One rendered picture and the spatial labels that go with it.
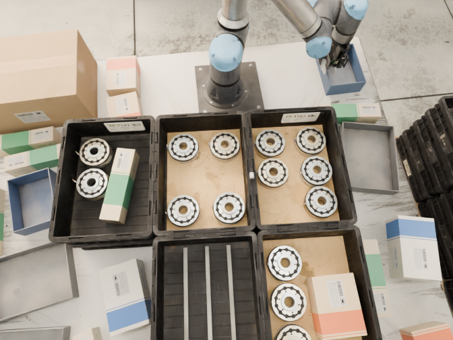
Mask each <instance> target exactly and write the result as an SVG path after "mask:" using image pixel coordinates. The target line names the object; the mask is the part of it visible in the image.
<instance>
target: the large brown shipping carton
mask: <svg viewBox="0 0 453 340"><path fill-rule="evenodd" d="M89 118H98V101H97V62H96V60H95V59H94V57H93V55H92V54H91V52H90V50H89V48H88V46H87V45H86V43H85V41H84V39H83V38H82V36H81V34H80V32H79V31H78V29H71V30H60V31H53V32H42V33H36V34H25V35H18V36H6V37H1V38H0V135H3V134H12V133H17V132H25V131H29V130H36V129H40V128H47V127H52V126H53V127H54V128H59V127H63V124H64V123H65V121H67V120H68V119H89Z"/></svg>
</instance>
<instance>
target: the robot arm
mask: <svg viewBox="0 0 453 340"><path fill-rule="evenodd" d="M270 1H271V2H272V3H273V4H274V6H275V7H276V8H277V10H278V11H279V12H280V13H281V14H282V15H283V16H284V18H285V19H286V20H287V21H288V23H289V24H290V25H291V26H292V27H293V28H294V29H295V31H296V32H297V33H298V34H299V36H300V37H301V38H302V39H303V40H304V41H305V43H306V45H305V48H306V53H307V54H308V55H309V56H310V57H311V58H314V59H318V61H319V65H320V69H321V71H322V73H324V75H326V70H327V71H328V70H329V69H331V71H332V73H333V74H335V72H336V68H341V67H342V66H343V68H344V67H345V65H346V63H347V61H348V60H349V57H348V55H347V51H349V49H350V46H349V44H350V42H351V41H352V39H353V37H354V35H355V33H356V31H357V29H358V27H359V25H360V23H361V21H362V19H363V18H364V17H365V14H366V11H367V8H368V6H369V1H368V0H345V1H343V0H270ZM332 25H333V26H335V27H332ZM248 32H249V13H248V12H247V0H222V8H221V9H220V10H219V12H218V16H217V30H216V36H215V39H214V40H213V41H212V42H211V44H210V48H209V59H210V76H209V78H208V81H207V83H206V92H207V94H208V96H209V97H210V98H211V99H212V100H213V101H214V102H216V103H220V104H230V103H233V102H235V101H237V100H238V99H240V97H241V95H242V94H243V82H242V79H241V76H240V73H241V62H242V58H243V52H244V48H245V42H246V39H247V34H248ZM345 60H346V63H345V64H344V62H345Z"/></svg>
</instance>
